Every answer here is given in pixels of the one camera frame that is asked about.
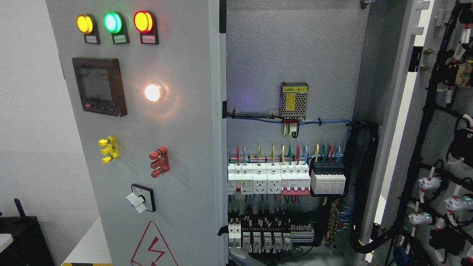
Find dark grey robot hand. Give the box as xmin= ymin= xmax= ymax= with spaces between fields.
xmin=228 ymin=246 xmax=265 ymax=266

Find grey cabinet door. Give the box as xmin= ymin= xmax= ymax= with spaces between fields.
xmin=376 ymin=0 xmax=472 ymax=266
xmin=46 ymin=0 xmax=228 ymax=266

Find red electric hazard warning sticker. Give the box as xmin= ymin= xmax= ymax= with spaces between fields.
xmin=131 ymin=221 xmax=178 ymax=266

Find white circuit breaker row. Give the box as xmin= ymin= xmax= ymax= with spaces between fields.
xmin=227 ymin=162 xmax=311 ymax=198

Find black surge protector module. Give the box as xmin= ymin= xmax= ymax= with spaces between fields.
xmin=310 ymin=160 xmax=346 ymax=198

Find metal mesh power supply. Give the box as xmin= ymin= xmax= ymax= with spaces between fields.
xmin=279 ymin=82 xmax=309 ymax=118

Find white glowing indicator lamp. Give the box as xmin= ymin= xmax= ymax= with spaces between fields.
xmin=144 ymin=83 xmax=163 ymax=102

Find black box on left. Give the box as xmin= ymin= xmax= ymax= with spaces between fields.
xmin=0 ymin=198 xmax=54 ymax=266

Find black digital power meter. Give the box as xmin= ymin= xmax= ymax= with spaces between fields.
xmin=72 ymin=57 xmax=128 ymax=117

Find red indicator lamp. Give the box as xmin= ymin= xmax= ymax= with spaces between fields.
xmin=133 ymin=10 xmax=155 ymax=33

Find green indicator lamp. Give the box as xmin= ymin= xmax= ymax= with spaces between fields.
xmin=103 ymin=12 xmax=123 ymax=34

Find yellow indicator lamp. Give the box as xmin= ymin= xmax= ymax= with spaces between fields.
xmin=76 ymin=14 xmax=96 ymax=35

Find white rotary selector switch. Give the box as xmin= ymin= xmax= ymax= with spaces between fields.
xmin=126 ymin=183 xmax=156 ymax=214

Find red terminal post block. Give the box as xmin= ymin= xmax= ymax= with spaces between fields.
xmin=149 ymin=146 xmax=170 ymax=178

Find yellow terminal post block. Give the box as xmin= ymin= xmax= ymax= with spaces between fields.
xmin=98 ymin=135 xmax=120 ymax=164

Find black corrugated cable conduit right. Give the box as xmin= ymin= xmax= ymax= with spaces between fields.
xmin=346 ymin=121 xmax=399 ymax=254

